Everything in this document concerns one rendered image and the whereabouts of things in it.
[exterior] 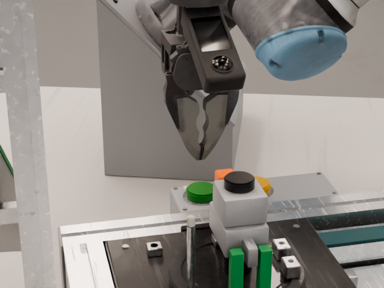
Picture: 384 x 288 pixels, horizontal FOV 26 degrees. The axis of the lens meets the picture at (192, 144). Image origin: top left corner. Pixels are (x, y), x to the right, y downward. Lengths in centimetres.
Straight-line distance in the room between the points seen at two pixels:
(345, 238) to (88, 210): 41
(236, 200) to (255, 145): 66
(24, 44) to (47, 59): 413
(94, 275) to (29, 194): 38
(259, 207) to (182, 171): 53
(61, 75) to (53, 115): 277
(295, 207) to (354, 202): 8
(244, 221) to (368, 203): 30
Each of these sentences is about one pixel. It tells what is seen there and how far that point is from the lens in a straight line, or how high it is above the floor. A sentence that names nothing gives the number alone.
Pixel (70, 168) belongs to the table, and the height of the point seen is 86.
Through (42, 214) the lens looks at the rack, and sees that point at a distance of 54.
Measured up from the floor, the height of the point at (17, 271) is 86.
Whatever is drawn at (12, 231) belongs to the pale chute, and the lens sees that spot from 83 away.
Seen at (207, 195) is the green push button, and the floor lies 97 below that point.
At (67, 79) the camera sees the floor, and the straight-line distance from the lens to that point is 430.
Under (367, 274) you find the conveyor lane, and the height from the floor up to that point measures 92.
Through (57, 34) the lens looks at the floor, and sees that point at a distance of 505.
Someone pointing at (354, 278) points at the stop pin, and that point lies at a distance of 91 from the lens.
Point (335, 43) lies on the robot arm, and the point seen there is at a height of 111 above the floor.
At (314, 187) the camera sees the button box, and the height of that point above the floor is 96.
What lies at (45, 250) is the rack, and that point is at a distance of 55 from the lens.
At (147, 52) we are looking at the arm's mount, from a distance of 125.
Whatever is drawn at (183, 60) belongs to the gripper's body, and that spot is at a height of 115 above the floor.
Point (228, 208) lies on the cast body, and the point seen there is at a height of 108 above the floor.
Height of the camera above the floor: 146
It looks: 24 degrees down
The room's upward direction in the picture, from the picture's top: straight up
